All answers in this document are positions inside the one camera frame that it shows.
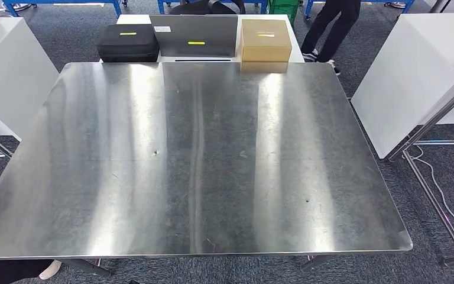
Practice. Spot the grey laptop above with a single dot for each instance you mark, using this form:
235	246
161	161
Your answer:
195	31

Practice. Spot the brown cardboard box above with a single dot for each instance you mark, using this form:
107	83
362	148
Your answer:
264	43

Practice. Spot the steel workbench table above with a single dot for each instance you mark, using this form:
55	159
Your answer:
172	156

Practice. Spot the black zip case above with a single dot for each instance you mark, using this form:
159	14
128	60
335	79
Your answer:
127	45

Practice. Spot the green plastic crate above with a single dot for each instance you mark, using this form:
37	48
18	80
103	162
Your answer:
283	9

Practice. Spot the small white table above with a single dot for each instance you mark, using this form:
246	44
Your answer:
297	51

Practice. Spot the person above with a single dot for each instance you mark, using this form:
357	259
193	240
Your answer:
336	27
0	270

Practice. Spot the white box table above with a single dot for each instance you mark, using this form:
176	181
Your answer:
7	70
407	70

